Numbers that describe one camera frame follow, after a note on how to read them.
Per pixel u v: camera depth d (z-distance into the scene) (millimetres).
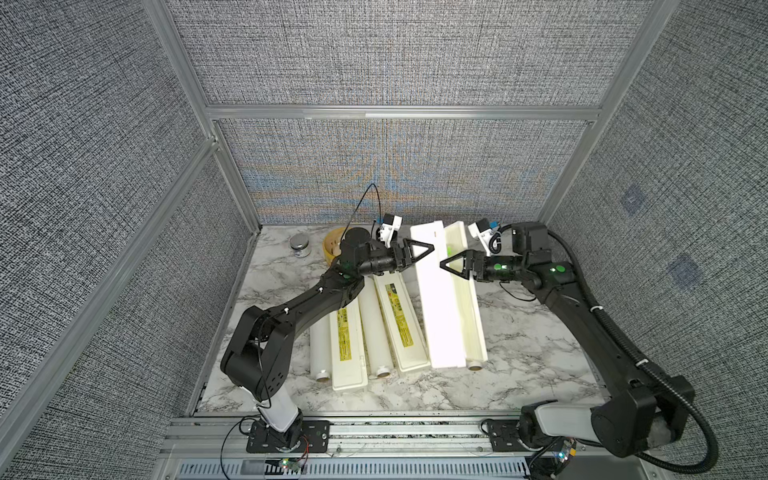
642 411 386
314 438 733
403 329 834
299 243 1066
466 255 641
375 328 872
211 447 730
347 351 797
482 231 675
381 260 696
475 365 812
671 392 385
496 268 639
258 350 496
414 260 677
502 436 732
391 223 731
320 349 832
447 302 672
